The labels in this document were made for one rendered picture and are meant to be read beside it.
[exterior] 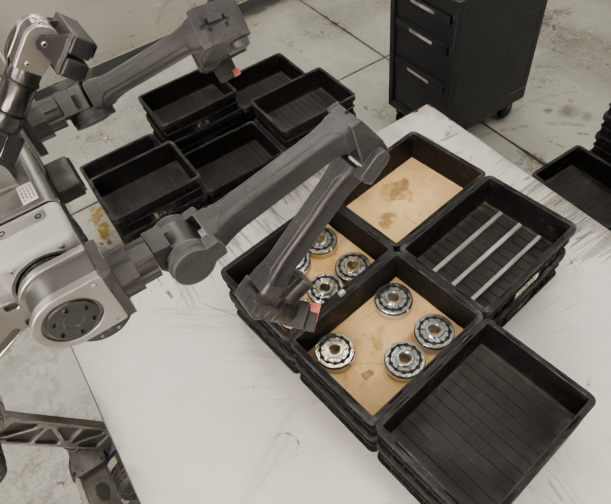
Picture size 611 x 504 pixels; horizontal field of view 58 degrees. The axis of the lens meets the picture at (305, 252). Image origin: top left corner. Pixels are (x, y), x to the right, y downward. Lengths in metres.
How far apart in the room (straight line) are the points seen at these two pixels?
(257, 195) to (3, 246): 0.40
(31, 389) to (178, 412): 1.23
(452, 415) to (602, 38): 3.23
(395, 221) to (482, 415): 0.64
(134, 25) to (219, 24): 3.09
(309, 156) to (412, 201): 0.88
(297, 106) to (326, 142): 1.78
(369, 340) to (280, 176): 0.68
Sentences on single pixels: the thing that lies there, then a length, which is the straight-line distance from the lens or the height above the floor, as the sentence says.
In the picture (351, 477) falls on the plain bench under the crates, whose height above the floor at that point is 0.70.
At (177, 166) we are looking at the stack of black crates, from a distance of 2.57.
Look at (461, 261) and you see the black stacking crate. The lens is 1.65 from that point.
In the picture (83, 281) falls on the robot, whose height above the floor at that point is 1.51.
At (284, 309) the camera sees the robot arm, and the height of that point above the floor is 1.14.
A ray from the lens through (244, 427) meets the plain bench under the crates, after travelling 1.57.
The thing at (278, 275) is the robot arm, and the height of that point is 1.26.
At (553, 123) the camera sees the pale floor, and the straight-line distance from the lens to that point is 3.47.
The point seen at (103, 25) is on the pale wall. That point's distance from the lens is 4.16.
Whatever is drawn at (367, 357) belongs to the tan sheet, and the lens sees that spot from 1.47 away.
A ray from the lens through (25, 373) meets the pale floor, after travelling 2.82.
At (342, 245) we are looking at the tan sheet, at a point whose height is 0.83.
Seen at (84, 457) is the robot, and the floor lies 0.28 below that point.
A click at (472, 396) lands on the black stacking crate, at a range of 1.45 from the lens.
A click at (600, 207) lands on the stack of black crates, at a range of 2.68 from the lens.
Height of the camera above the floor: 2.14
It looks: 52 degrees down
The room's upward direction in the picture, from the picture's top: 10 degrees counter-clockwise
